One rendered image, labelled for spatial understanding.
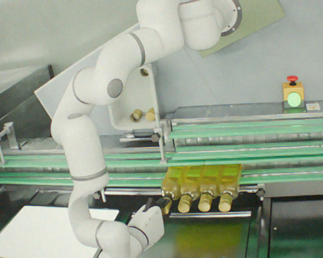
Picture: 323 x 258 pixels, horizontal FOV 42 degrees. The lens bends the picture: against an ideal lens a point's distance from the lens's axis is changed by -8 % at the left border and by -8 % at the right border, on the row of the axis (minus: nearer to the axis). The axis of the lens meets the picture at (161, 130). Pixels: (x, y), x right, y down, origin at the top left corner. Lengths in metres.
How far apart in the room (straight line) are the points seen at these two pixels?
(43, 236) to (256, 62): 0.93
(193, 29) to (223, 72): 0.46
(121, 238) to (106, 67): 0.39
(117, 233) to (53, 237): 0.50
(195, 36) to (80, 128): 0.36
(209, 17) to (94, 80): 0.33
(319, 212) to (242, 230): 0.28
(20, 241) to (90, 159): 0.65
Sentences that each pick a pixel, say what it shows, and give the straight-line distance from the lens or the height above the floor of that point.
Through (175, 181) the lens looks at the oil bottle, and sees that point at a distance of 1.35.
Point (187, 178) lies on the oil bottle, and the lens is 1.36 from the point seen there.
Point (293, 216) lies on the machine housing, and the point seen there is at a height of 0.99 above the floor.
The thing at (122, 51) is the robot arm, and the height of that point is 1.32.
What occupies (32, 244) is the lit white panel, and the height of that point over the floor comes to 1.22.
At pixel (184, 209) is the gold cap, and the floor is 1.16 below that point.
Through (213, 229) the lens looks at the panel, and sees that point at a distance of 1.38.
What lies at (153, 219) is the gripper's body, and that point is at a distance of 1.18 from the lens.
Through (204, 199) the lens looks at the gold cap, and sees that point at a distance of 1.25.
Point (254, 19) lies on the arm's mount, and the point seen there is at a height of 0.85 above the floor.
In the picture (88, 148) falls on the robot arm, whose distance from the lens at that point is 0.94.
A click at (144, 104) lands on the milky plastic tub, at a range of 1.58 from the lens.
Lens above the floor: 2.20
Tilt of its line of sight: 63 degrees down
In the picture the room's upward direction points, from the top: 150 degrees counter-clockwise
